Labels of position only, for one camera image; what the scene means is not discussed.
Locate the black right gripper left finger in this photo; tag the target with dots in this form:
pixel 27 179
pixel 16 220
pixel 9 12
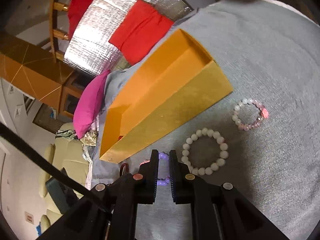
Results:
pixel 106 211

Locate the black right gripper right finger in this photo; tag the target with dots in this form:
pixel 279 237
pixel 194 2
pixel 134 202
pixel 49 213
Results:
pixel 218 212

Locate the beige sofa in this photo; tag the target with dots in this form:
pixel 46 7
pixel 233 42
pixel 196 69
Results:
pixel 64 154

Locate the grey blanket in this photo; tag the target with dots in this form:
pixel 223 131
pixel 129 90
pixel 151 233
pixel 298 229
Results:
pixel 270 55

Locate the pink pillow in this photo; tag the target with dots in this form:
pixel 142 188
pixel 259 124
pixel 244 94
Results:
pixel 89 104

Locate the orange cardboard box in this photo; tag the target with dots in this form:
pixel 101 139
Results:
pixel 178 81

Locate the silver foil insulation sheet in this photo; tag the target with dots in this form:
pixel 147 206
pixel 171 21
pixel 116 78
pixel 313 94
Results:
pixel 89 50

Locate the wooden cabinet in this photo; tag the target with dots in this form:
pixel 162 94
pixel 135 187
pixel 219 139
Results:
pixel 34 71

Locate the red pillow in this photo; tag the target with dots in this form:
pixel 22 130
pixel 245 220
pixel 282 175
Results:
pixel 140 30

